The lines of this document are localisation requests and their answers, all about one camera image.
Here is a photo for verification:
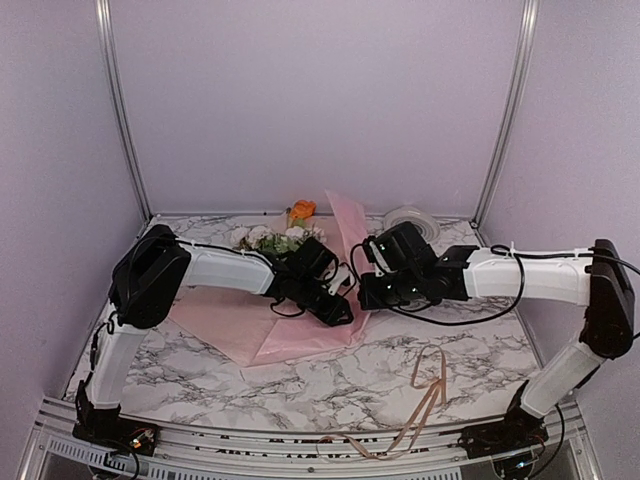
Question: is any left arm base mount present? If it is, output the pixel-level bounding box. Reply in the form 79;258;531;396
72;381;159;456

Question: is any white rose fake flower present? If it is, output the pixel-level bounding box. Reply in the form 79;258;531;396
230;225;278;254

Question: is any pink wrapping paper sheet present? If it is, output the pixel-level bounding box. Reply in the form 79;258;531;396
166;187;371;369

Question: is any left aluminium frame post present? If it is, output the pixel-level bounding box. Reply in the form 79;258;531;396
95;0;153;221

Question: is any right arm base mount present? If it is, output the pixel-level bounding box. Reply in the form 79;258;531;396
457;393;549;459

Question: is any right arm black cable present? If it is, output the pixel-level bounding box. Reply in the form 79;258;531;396
349;241;640;327

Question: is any right aluminium frame post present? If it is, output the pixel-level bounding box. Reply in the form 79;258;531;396
471;0;541;229

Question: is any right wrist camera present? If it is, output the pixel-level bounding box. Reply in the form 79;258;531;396
363;236;390;277

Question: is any tan ribbon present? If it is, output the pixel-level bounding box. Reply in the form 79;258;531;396
315;347;447;463

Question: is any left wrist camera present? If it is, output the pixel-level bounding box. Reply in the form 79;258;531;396
326;262;354;295

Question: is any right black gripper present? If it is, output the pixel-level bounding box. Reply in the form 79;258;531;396
357;269;424;311

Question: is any aluminium frame post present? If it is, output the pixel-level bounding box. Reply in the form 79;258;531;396
471;0;541;229
95;0;153;221

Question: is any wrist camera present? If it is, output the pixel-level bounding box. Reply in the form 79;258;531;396
363;236;390;277
326;262;354;295

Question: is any grey ringed plate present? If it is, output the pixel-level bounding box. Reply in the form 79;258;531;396
383;206;441;243

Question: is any lilac fake flower sprig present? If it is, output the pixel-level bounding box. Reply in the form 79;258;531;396
270;225;326;255

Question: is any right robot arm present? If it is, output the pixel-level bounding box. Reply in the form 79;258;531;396
358;222;636;448

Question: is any orange fake flower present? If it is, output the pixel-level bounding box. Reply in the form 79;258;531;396
286;200;317;228

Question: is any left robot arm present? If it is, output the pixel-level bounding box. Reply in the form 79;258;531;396
75;224;354;445

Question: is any front aluminium rail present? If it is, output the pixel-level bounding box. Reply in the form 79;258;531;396
15;398;603;479

